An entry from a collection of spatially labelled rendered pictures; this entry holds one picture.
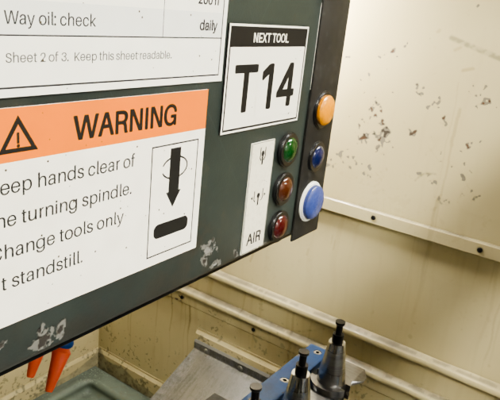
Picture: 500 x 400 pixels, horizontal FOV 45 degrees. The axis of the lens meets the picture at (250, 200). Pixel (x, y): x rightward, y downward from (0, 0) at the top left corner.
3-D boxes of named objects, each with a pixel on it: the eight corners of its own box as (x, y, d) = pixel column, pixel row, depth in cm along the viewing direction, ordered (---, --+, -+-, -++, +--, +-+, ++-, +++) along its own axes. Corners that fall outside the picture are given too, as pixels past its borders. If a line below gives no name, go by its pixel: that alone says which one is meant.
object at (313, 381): (323, 376, 99) (325, 363, 98) (355, 393, 95) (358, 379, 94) (301, 392, 94) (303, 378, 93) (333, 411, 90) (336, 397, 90)
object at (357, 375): (371, 375, 99) (371, 371, 99) (357, 390, 95) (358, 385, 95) (333, 358, 103) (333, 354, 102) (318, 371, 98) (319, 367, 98)
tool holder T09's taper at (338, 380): (326, 367, 97) (332, 330, 95) (350, 380, 94) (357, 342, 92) (310, 378, 93) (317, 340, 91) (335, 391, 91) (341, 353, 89)
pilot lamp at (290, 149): (298, 162, 48) (301, 135, 47) (283, 166, 46) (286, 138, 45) (291, 160, 48) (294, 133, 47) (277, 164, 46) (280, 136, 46)
